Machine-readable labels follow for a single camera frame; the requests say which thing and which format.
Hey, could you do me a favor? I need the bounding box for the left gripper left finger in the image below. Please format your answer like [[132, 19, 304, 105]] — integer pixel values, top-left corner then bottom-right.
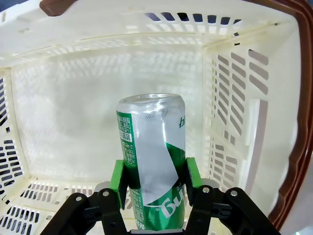
[[52, 159, 129, 235]]

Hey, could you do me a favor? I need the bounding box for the silver and green soda can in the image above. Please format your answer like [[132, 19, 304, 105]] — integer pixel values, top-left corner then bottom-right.
[[115, 93, 188, 231]]

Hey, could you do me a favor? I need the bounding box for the cream shopping basket brown rim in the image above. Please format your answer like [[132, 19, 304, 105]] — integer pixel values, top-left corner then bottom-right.
[[0, 0, 313, 235]]

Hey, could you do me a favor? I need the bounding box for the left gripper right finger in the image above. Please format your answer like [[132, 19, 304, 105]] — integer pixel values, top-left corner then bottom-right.
[[184, 156, 279, 235]]

